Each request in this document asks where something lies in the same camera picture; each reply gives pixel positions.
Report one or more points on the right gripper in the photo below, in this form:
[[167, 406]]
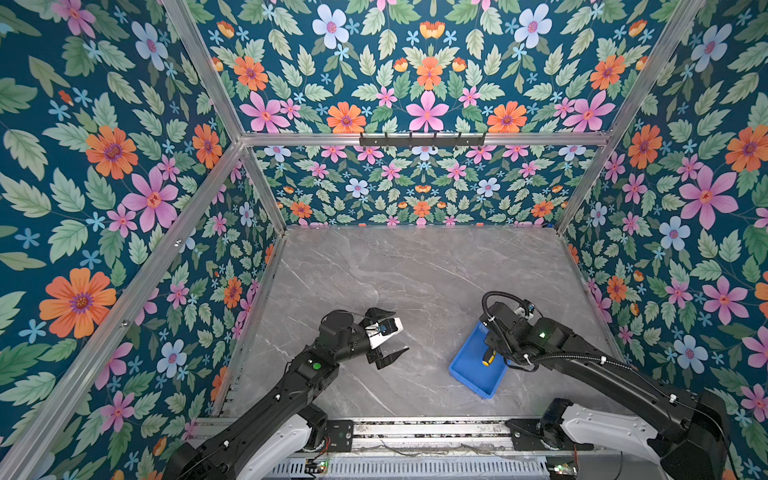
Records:
[[489, 341]]

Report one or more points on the black wall hook bracket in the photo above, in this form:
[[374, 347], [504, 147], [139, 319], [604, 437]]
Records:
[[408, 140]]

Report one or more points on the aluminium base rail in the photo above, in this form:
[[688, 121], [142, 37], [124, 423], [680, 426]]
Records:
[[443, 436]]

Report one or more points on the yellow black screwdriver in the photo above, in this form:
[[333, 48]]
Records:
[[488, 357]]

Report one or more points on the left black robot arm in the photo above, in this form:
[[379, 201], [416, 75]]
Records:
[[285, 421]]

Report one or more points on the blue plastic bin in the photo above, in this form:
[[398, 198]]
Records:
[[467, 367]]

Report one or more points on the white vented cable duct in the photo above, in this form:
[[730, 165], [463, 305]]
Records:
[[411, 468]]

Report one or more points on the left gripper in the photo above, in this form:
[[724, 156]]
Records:
[[377, 357]]

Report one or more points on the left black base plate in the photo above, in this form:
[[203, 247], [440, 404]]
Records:
[[332, 436]]

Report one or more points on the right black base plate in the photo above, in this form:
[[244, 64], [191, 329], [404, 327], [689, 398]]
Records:
[[527, 434]]

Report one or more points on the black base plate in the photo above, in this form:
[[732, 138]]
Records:
[[332, 436], [527, 434]]

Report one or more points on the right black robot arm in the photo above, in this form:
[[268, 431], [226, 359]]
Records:
[[685, 433]]

